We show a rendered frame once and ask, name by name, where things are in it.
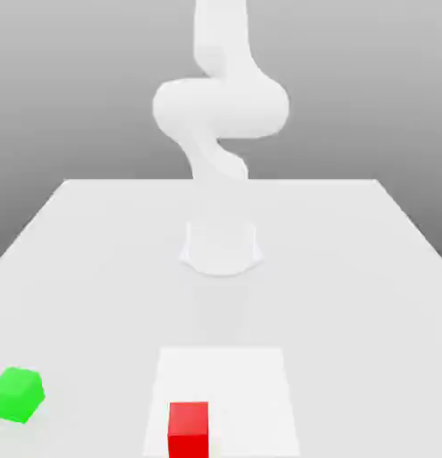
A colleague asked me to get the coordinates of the small red cube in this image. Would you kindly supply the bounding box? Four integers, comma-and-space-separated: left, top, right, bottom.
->
166, 401, 210, 458

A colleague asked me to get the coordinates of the small green cube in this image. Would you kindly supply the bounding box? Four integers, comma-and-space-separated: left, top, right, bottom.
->
0, 366, 47, 425

